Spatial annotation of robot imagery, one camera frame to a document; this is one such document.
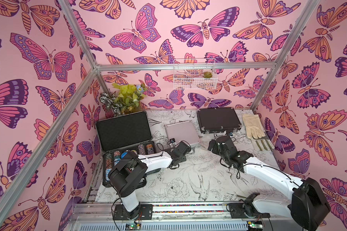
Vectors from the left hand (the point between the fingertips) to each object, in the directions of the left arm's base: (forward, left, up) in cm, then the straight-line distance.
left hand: (183, 155), depth 92 cm
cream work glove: (+26, -54, -1) cm, 60 cm away
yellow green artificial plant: (+32, +37, +21) cm, 53 cm away
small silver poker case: (+17, 0, +3) cm, 17 cm away
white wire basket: (+49, -8, +24) cm, 55 cm away
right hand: (+2, -20, +10) cm, 22 cm away
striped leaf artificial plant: (+31, +53, +21) cm, 65 cm away
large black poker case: (+10, +42, +7) cm, 44 cm away
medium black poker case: (+28, -27, +3) cm, 39 cm away
